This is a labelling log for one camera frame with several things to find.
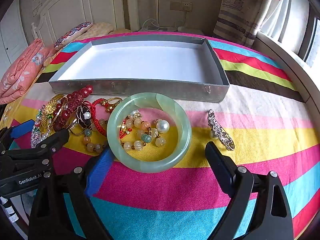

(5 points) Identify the white pearl necklace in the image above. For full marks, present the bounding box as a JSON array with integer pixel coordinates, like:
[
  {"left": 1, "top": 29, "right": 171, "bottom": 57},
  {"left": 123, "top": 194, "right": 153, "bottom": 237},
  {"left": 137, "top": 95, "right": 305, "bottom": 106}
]
[{"left": 30, "top": 104, "right": 54, "bottom": 149}]

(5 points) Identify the dark red bead bracelet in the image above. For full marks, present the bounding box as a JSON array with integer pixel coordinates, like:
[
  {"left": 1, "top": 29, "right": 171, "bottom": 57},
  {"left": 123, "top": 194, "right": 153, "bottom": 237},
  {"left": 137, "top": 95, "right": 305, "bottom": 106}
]
[{"left": 51, "top": 84, "right": 94, "bottom": 132}]

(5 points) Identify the gold carved bangle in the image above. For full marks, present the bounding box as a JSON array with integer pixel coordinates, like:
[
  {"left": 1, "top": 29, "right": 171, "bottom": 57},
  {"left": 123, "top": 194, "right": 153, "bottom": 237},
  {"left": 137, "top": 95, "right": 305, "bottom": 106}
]
[{"left": 40, "top": 94, "right": 67, "bottom": 133}]

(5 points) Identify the red cord gold bracelet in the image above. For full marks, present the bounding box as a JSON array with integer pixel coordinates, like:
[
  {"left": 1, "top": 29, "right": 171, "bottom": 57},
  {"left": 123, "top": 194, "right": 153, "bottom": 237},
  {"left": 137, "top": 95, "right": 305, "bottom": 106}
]
[{"left": 85, "top": 96, "right": 123, "bottom": 137}]

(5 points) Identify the peach agate bead bracelet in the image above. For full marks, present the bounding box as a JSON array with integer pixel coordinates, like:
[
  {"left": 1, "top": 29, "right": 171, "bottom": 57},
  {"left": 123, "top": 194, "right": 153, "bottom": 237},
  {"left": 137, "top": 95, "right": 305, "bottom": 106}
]
[{"left": 82, "top": 109, "right": 167, "bottom": 153}]

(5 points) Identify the green jade bangle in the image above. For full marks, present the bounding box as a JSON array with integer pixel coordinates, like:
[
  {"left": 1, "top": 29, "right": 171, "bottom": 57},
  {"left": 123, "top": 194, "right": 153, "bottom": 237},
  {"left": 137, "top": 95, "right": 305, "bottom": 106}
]
[{"left": 107, "top": 93, "right": 192, "bottom": 173}]

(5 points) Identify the black camellia pearl brooch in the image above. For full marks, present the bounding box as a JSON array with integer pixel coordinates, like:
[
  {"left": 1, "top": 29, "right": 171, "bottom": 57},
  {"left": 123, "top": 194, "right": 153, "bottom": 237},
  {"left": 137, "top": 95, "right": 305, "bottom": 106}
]
[{"left": 67, "top": 103, "right": 92, "bottom": 137}]

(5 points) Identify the pink folded quilt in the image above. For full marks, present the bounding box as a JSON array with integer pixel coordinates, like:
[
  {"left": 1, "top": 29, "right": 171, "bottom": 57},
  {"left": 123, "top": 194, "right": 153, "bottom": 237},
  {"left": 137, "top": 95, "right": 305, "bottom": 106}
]
[{"left": 1, "top": 38, "right": 56, "bottom": 105}]

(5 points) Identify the white wardrobe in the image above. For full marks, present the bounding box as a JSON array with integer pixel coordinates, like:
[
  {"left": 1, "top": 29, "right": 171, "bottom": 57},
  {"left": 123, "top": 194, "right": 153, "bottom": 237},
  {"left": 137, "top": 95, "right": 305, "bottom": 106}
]
[{"left": 0, "top": 0, "right": 28, "bottom": 77}]

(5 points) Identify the striped colourful bed cover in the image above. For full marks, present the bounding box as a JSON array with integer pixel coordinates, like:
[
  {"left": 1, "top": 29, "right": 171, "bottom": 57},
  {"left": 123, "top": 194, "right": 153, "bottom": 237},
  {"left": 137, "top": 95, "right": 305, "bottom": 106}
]
[{"left": 1, "top": 38, "right": 319, "bottom": 239}]

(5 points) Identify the pearl earring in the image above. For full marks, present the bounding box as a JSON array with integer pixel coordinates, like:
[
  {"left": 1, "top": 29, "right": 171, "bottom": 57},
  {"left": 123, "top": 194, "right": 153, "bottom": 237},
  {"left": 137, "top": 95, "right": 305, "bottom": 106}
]
[{"left": 154, "top": 119, "right": 170, "bottom": 133}]

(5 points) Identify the embroidered small pillow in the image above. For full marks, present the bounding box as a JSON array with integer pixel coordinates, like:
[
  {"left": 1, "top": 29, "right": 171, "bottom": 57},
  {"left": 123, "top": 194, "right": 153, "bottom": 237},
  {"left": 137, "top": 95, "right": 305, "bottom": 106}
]
[{"left": 54, "top": 22, "right": 93, "bottom": 50}]

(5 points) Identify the beige floral pillow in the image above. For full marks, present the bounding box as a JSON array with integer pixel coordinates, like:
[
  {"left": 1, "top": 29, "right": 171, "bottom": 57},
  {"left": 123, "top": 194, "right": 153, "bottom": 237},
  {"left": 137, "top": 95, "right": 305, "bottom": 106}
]
[{"left": 75, "top": 22, "right": 114, "bottom": 41}]

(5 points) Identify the white wooden headboard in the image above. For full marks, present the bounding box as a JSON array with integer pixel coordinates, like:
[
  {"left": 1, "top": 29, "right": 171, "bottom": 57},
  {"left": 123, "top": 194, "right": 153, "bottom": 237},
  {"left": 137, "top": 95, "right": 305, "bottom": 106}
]
[{"left": 31, "top": 0, "right": 140, "bottom": 46}]

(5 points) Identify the grey cardboard tray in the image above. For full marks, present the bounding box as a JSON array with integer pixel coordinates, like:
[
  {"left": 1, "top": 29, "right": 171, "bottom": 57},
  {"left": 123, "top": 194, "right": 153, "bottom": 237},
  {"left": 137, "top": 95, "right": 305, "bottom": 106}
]
[{"left": 49, "top": 34, "right": 230, "bottom": 103}]

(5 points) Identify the white nightstand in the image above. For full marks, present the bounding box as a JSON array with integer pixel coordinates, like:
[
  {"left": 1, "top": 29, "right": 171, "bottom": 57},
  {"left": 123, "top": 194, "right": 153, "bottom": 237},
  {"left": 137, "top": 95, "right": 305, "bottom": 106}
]
[{"left": 139, "top": 25, "right": 204, "bottom": 35}]

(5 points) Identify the patterned striped curtain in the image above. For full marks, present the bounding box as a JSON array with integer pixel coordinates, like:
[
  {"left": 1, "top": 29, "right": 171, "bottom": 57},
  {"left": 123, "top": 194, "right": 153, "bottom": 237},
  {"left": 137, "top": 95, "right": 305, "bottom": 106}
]
[{"left": 213, "top": 0, "right": 281, "bottom": 48}]

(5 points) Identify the white charging cable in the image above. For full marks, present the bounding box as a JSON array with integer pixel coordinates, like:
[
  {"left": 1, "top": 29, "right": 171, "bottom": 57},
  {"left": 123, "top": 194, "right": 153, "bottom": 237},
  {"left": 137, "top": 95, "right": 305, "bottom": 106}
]
[{"left": 142, "top": 11, "right": 188, "bottom": 32}]

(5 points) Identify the wall power socket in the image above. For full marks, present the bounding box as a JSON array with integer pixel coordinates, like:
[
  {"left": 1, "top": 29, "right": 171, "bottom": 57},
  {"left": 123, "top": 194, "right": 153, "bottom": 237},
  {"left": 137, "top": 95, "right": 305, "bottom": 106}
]
[{"left": 170, "top": 1, "right": 193, "bottom": 12}]

